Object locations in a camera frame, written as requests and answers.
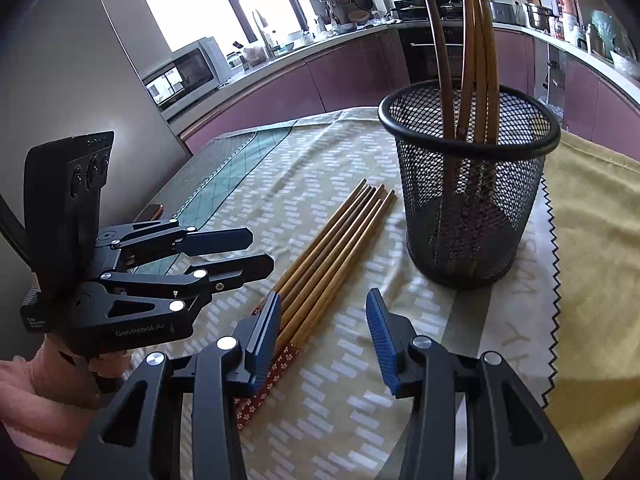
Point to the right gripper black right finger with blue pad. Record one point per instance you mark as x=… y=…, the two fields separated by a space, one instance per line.
x=508 y=436

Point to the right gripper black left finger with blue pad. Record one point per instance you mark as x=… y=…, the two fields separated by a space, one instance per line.
x=137 y=436

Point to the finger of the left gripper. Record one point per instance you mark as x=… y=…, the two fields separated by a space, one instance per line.
x=214 y=242
x=233 y=273

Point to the purple kitchen cabinets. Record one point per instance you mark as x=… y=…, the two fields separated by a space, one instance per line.
x=358 y=69

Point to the hand in pink sleeve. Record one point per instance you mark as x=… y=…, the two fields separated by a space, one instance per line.
x=49 y=401

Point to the green cutting mat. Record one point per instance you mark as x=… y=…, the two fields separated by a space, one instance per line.
x=252 y=179

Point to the white microwave oven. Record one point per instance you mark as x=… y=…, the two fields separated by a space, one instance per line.
x=192 y=72

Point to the yellow checked cloth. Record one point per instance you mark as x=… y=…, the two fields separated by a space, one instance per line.
x=594 y=402

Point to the dark brown chopstick in holder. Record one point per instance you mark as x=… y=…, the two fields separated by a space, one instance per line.
x=443 y=70

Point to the black mesh utensil holder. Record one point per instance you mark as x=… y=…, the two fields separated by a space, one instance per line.
x=467 y=204

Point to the bamboo chopstick in holder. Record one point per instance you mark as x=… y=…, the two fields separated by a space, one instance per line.
x=468 y=69
x=492 y=75
x=480 y=76

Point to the built-in black oven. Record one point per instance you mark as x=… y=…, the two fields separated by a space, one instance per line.
x=417 y=41

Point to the steel pot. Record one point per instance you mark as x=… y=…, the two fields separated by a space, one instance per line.
x=538 y=17

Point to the black camera box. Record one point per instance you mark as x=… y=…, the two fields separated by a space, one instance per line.
x=62 y=190

